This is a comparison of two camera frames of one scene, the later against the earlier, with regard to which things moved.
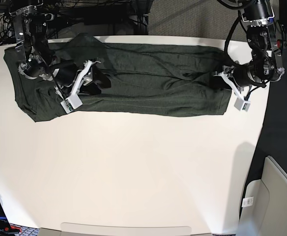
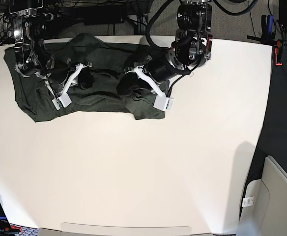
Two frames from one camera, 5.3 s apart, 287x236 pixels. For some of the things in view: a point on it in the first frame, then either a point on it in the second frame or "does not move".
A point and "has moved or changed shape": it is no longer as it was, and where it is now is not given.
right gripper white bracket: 74,101 to 65,99
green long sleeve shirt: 121,79 has moved or changed shape
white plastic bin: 271,205 does not move
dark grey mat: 279,137 does not move
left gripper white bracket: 217,81 to 162,103
